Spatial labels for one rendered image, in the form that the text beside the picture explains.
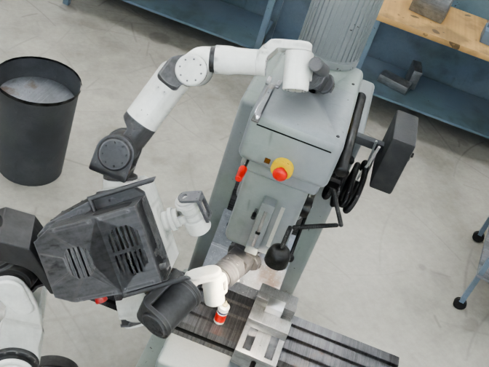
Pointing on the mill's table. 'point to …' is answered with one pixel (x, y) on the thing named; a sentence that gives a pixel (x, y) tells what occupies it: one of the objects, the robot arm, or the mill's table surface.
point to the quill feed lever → (301, 224)
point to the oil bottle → (221, 313)
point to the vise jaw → (268, 323)
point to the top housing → (303, 126)
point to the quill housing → (282, 221)
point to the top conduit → (351, 137)
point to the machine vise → (259, 341)
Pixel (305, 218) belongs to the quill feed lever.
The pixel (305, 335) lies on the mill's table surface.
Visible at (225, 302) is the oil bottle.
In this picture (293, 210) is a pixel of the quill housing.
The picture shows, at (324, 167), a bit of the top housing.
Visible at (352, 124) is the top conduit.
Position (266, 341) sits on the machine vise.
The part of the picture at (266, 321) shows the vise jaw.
